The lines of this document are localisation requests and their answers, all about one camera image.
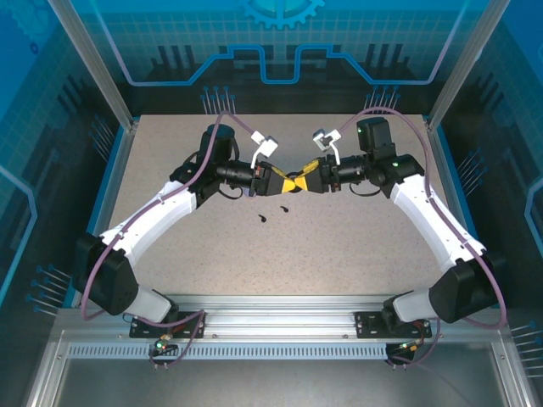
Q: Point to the black earbud charging case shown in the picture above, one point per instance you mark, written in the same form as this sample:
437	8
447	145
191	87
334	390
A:
292	175

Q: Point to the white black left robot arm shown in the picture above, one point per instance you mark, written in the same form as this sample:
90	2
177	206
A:
148	216

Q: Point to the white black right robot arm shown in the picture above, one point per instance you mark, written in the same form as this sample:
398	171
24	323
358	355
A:
424	212

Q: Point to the small LED connector board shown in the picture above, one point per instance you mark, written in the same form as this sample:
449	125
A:
409	347
161	344

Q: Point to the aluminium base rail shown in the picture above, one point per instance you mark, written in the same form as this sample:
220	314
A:
275	318

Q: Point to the aluminium frame post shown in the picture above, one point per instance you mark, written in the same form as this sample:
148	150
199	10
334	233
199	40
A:
96	63
466	63

